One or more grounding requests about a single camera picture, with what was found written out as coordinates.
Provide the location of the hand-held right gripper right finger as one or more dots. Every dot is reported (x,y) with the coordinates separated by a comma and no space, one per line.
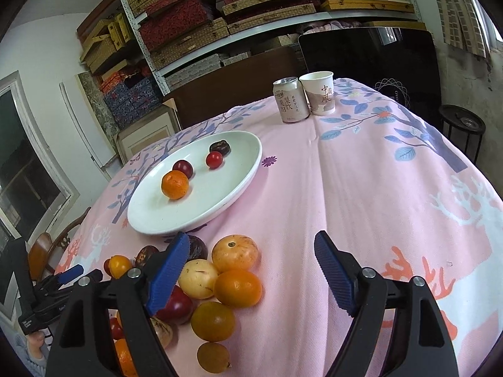
(334,279)

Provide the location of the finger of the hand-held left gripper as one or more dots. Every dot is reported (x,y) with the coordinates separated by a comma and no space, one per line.
(72,273)
(94,274)

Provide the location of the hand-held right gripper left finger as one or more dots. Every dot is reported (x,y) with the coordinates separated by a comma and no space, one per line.
(169,275)

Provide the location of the small orange tomato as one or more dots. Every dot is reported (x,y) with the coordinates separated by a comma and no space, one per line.
(120,266)

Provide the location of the dark water chestnut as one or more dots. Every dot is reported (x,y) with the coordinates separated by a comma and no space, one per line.
(145,255)

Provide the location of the red cherry tomato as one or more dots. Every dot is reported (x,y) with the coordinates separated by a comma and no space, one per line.
(214,160)
(116,328)

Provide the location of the tan striped fig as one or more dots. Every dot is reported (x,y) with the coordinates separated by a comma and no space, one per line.
(163,333)

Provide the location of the yellow-orange tomato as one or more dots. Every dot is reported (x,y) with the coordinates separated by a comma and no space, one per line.
(213,321)

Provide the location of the large smooth orange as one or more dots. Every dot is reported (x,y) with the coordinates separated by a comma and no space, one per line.
(237,293)

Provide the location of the small mandarin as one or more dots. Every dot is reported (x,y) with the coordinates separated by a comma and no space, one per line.
(125,357)

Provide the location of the small yellow tomato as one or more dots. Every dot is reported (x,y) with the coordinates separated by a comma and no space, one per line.
(213,357)

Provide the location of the white oval plate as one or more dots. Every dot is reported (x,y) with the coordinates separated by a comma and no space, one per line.
(220,188)

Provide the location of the person's left hand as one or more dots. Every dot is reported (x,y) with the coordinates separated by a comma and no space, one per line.
(37,339)

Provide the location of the pale yellow passion fruit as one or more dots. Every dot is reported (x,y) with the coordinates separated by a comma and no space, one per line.
(198,279)

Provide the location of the large red plum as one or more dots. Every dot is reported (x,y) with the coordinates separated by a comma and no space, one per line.
(179,306)

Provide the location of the brown wooden chair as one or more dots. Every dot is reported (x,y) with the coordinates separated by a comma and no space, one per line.
(43,251)

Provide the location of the large orange persimmon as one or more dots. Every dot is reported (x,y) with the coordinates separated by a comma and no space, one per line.
(235,253)

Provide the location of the rough-skinned mandarin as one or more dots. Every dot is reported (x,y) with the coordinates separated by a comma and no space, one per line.
(175,184)

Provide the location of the pink printed tablecloth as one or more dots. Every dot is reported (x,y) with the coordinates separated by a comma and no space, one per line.
(314,188)

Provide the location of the dark red plum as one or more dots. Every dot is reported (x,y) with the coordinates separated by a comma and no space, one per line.
(183,167)

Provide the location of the white framed window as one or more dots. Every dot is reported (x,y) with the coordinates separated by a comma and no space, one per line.
(23,157)

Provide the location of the dark brown passion fruit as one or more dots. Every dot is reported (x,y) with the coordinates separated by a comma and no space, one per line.
(218,147)

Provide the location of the white leaning board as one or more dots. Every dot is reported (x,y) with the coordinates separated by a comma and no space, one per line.
(84,121)

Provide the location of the marbled stone panel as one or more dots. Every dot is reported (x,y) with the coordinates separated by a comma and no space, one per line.
(96,102)

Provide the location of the stack of blue patterned boxes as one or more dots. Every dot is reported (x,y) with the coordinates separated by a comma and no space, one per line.
(131,98)

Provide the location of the silver drink can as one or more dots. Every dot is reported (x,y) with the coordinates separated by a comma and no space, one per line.
(290,100)

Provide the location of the white paper cup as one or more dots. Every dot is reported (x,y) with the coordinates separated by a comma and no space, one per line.
(318,94)

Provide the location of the brown wooden board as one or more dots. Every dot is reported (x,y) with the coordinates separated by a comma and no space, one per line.
(228,86)

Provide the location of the black round stool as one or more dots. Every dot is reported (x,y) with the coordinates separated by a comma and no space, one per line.
(461,121)

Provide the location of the black glass panel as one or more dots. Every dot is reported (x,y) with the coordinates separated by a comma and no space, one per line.
(361,55)

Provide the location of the white metal shelf rack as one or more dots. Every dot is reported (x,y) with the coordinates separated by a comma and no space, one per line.
(143,47)

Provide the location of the pile of yellow woven boxes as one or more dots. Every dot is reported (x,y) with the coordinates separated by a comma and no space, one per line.
(102,39)

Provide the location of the pink folded cloth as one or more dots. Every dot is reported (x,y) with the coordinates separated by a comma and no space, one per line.
(326,26)

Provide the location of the stack of woven gift boxes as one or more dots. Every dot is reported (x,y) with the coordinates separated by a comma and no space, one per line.
(184,11)

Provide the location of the hanging bamboo mats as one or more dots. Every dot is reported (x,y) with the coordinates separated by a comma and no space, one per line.
(459,8)

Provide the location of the beige picture frame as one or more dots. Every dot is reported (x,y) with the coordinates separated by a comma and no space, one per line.
(147,135)

